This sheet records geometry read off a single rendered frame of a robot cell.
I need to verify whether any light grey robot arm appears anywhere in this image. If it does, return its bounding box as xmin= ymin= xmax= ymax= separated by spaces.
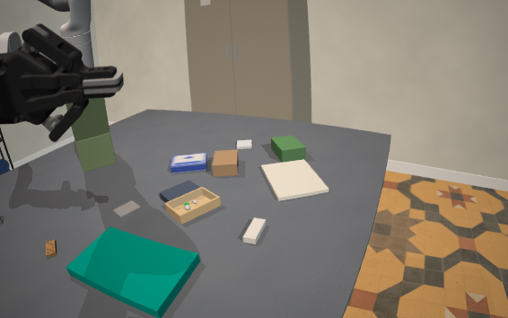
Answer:
xmin=0 ymin=0 xmax=94 ymax=67

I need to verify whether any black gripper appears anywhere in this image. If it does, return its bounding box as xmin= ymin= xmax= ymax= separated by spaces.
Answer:
xmin=0 ymin=23 xmax=124 ymax=142

